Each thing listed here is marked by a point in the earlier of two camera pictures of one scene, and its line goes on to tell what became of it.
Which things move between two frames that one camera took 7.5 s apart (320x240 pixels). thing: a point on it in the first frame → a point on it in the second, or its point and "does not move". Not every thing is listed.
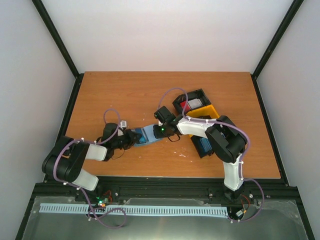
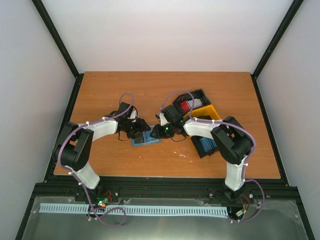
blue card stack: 206,144 does not move
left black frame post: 62,46 does not move
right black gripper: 156,133 does not move
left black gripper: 131,140 → 141,127
